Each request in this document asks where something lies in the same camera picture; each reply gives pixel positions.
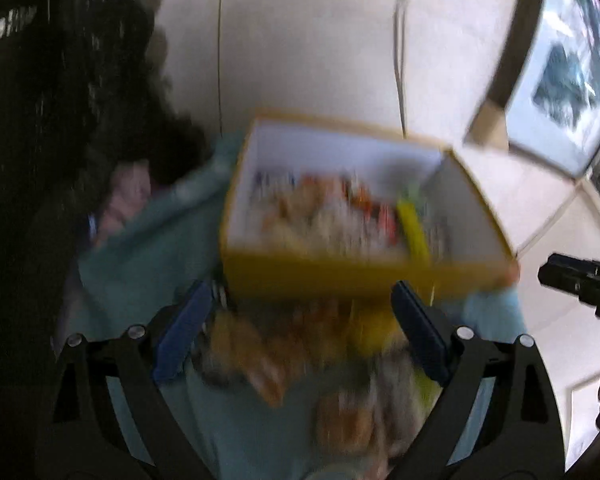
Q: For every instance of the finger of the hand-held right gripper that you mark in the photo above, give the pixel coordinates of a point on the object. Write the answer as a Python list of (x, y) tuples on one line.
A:
[(580, 280)]

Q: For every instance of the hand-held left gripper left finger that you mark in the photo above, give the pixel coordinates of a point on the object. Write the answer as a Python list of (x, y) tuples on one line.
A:
[(185, 332)]

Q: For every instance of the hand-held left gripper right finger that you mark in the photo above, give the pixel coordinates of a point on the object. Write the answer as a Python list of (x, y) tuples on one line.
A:
[(422, 330)]

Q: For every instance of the clear pastry packet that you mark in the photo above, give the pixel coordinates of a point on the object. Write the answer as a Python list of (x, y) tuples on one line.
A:
[(230, 332)]

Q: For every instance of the yellow bread packet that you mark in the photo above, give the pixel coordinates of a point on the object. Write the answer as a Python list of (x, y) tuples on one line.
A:
[(375, 327)]

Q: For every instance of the green candy packet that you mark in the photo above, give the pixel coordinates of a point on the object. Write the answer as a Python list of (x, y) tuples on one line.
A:
[(425, 390)]

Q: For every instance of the yellow cardboard box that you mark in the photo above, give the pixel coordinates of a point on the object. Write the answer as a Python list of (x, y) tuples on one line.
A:
[(340, 275)]

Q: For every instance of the yellow stick packet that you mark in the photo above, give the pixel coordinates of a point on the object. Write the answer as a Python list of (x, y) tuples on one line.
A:
[(412, 227)]

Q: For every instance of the red snack packet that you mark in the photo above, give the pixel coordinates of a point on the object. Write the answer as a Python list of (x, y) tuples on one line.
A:
[(380, 212)]

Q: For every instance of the cream cabinet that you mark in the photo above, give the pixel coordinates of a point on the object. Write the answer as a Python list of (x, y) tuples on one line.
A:
[(580, 350)]

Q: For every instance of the teal printed tablecloth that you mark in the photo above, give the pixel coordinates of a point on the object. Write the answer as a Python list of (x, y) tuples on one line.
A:
[(140, 270)]

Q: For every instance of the pink patterned cloth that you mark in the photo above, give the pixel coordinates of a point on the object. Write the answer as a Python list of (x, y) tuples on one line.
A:
[(125, 200)]

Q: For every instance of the framed lotus painting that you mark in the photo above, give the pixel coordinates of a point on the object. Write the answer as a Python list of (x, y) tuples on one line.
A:
[(555, 75)]

